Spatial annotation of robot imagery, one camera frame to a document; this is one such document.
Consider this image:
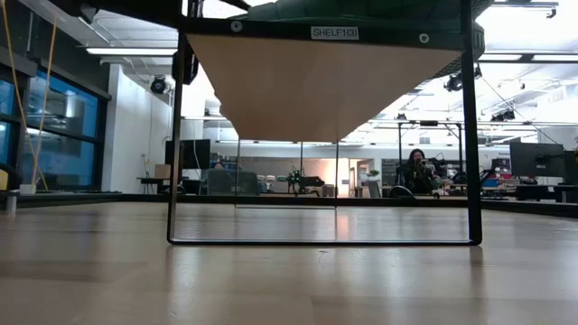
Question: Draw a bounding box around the round black ceiling camera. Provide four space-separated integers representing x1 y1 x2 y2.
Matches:
149 75 169 96

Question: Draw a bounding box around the wooden shelf with black frame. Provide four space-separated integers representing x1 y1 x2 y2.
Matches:
166 0 484 247

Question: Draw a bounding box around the background robot with green light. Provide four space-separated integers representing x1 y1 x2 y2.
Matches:
287 166 326 197

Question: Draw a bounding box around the black ceiling spotlight cluster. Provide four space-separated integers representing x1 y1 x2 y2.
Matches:
443 64 483 93

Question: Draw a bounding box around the rounded black chair back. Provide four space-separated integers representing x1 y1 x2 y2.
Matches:
388 184 416 200

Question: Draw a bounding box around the black metal gantry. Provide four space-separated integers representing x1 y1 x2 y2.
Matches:
396 119 465 184

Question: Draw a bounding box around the white short post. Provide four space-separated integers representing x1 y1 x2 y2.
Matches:
5 189 19 216

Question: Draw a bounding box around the black metal table frame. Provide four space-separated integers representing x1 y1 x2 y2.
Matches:
0 191 578 218

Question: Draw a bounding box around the yellow cable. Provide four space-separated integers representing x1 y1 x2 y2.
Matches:
0 0 49 191
30 17 59 187

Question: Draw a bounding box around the black computer monitor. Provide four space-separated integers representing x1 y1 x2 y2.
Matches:
508 141 566 179
563 150 578 187
163 138 212 172

